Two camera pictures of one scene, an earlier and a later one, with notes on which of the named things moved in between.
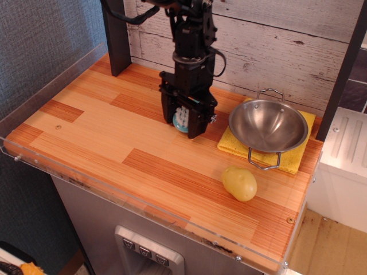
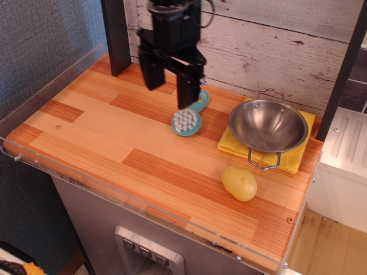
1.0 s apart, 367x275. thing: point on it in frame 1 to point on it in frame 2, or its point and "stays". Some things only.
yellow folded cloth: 289,160 stays
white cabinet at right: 338,190 stays
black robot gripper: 191,88 to 174,44
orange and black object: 27,268 stays
